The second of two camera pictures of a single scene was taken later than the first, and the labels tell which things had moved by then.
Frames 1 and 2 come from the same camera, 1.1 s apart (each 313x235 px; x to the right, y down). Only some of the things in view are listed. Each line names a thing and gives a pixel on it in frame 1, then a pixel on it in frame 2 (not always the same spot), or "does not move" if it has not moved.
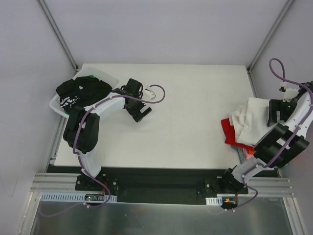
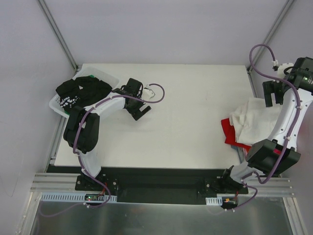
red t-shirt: [229, 131] does not move
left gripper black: [138, 111] does not move
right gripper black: [274, 114] → [274, 85]
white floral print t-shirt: [250, 121] does not move
